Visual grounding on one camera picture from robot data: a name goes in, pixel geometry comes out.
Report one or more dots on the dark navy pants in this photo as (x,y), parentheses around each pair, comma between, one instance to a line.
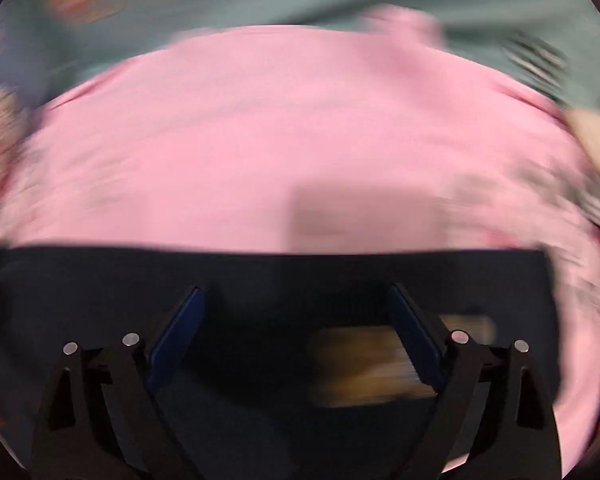
(280,300)

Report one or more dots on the cream plush cloth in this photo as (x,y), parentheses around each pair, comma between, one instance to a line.
(595,135)

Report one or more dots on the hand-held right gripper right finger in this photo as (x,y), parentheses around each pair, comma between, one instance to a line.
(414,332)

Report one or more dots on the pink printed blanket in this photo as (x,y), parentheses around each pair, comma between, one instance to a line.
(280,135)

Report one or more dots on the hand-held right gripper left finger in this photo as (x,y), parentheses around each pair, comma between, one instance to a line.
(176,335)

